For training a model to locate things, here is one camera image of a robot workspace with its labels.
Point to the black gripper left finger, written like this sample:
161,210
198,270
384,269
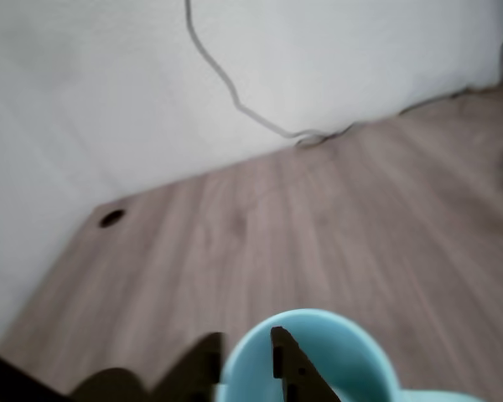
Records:
184,372

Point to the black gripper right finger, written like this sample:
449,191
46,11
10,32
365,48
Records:
295,372

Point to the light blue ceramic mug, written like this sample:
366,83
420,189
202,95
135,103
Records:
360,347

